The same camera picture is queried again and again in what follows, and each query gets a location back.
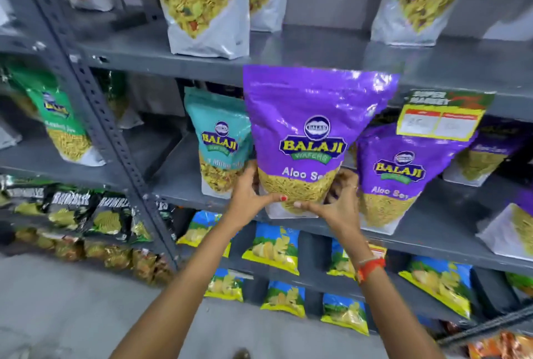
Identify person's right hand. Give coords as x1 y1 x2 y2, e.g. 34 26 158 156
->
293 169 368 248

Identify person's left hand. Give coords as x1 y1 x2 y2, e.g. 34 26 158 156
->
227 161 288 228

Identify large purple snack packet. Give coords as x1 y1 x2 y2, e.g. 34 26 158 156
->
243 64 400 220

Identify person's left forearm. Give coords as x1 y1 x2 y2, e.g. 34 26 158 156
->
110 213 253 359

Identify person's right forearm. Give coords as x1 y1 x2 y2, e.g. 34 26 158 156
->
342 239 447 359

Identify row of blue chips packets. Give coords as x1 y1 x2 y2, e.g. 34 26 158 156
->
177 210 474 337

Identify teal snack packet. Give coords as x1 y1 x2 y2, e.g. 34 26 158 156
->
184 87 255 199

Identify red thread wristband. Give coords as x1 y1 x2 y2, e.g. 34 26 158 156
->
356 257 386 285

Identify grey metal shelf rack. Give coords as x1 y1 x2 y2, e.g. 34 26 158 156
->
0 0 130 255
12 0 533 349

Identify yellow shelf price tag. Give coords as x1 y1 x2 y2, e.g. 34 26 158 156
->
396 89 496 142

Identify row of golden snack packets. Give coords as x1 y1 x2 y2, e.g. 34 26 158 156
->
14 226 175 285

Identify green snack packet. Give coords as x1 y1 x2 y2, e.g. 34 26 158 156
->
7 64 105 167
99 70 145 130

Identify row of black snack packets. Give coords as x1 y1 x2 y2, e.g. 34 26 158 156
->
0 174 176 243

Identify green chips packet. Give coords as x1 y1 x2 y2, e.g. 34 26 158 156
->
505 271 533 298

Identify orange snack packets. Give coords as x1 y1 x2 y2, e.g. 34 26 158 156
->
467 331 533 359

